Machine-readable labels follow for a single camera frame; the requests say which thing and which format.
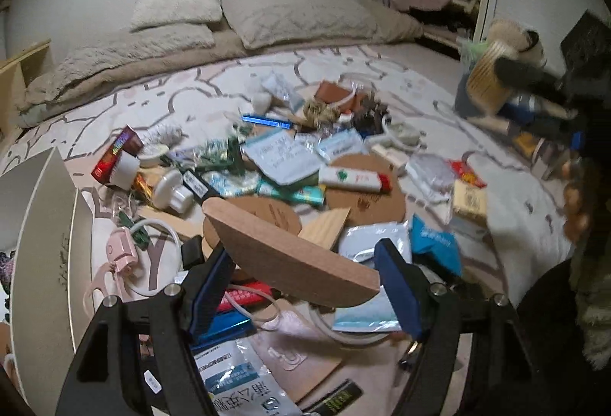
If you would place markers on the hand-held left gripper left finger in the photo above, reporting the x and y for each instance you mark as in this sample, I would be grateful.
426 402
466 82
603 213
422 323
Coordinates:
210 292

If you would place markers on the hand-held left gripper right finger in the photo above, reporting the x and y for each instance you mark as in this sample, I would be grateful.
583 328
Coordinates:
396 282

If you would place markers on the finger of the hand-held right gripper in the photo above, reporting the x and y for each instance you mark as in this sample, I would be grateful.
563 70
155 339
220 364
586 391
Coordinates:
530 79
544 115

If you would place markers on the clear plastic bin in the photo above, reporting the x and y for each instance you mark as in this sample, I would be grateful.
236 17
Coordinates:
544 158

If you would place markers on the rounded wooden block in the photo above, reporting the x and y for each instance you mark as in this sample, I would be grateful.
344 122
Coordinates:
487 77

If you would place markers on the round cork coaster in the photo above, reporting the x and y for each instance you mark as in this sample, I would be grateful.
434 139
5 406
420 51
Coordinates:
286 258

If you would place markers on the white cardboard box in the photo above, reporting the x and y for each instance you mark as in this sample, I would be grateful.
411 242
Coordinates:
47 230

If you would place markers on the person's right hand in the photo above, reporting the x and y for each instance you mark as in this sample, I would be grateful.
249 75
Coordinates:
582 201

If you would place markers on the red flat box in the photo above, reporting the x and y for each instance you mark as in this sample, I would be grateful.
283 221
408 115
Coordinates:
243 300

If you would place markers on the blue foil box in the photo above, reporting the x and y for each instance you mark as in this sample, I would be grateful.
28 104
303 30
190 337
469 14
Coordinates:
224 332

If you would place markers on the white label packet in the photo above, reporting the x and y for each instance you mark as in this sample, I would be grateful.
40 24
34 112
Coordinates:
377 239

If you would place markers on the fluffy beige plush toy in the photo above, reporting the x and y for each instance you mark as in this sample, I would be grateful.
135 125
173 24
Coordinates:
503 34

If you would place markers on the blue snack packet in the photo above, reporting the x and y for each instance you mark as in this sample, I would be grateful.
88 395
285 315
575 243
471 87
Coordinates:
434 241

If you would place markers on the wooden wedge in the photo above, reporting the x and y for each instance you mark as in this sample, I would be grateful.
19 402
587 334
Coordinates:
329 225

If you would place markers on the blue white mask packet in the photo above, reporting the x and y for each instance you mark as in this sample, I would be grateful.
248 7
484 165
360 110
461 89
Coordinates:
238 382

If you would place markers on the pink small gadget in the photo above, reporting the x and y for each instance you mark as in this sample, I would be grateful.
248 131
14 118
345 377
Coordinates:
123 251

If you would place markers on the red snack packet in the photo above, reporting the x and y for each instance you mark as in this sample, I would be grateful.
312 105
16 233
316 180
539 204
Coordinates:
468 175

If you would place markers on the black lighter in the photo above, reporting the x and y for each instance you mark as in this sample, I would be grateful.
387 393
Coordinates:
195 186

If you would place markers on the white plastic gadget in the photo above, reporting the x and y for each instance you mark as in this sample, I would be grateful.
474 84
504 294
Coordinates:
169 191

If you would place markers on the yellow packet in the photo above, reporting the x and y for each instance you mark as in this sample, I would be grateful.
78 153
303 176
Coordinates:
470 201

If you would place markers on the blue floral pouch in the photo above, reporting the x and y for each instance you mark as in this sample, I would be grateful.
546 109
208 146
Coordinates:
234 184

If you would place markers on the clear plastic packet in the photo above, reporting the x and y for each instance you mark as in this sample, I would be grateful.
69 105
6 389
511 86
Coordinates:
429 177

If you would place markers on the brown flat board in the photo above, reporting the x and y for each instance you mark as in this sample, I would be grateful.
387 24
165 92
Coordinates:
296 363

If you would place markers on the white tube red cap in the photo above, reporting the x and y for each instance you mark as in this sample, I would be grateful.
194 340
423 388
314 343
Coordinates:
353 178

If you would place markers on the orange foil candy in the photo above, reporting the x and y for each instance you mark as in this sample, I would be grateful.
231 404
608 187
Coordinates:
144 187

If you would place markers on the teal tube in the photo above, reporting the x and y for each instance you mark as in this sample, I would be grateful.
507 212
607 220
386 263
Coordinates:
291 195

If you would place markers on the beige rectangular stick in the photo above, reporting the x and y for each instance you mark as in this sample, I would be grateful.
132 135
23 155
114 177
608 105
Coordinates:
389 153

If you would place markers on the black labelled strip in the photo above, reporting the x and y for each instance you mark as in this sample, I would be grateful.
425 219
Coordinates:
334 399

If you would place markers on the white round holder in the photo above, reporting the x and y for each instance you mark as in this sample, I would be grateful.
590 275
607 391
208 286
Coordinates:
403 134

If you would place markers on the green plastic clips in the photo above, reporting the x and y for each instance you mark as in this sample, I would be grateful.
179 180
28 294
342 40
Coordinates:
219 151

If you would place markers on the beige folded blanket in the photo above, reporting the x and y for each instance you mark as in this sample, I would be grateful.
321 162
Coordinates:
396 29

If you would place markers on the light blue mask packet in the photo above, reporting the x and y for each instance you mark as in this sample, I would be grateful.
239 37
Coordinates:
343 144

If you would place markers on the white tape roll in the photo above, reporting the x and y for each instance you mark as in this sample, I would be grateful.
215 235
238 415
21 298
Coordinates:
125 170

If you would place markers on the white round tin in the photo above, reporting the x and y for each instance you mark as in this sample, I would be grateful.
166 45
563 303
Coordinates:
153 154

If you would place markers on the white knit scrunchie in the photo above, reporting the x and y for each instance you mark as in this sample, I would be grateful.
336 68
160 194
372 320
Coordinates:
162 135

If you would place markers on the dark hair claw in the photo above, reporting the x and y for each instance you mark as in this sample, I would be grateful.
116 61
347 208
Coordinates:
370 117

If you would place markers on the thin white bangle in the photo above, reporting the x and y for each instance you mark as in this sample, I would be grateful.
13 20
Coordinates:
355 98

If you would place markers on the blue metallic bar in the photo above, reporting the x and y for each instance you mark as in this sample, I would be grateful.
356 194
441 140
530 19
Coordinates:
265 121

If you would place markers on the brown leather pouch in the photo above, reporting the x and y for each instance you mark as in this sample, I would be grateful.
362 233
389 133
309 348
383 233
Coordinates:
332 91

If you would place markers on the white plush bone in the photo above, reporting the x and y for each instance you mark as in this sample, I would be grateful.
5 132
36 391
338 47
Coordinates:
260 96

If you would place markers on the small black white toy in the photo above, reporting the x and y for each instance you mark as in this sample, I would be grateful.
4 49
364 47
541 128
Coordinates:
5 275

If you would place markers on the bunny-print blanket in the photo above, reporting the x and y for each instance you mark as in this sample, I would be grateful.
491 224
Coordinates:
200 81

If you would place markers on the blue-label white sachet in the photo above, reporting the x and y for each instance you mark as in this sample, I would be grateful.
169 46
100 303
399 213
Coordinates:
284 89

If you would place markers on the beige quilted pillow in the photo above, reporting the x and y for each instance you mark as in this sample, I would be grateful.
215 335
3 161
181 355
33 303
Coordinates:
143 50
296 17

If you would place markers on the wooden bedside shelf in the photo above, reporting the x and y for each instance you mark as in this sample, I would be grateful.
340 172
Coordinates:
24 72

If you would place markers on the fluffy beige pillow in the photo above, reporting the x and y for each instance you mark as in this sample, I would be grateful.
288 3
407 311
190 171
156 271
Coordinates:
176 3

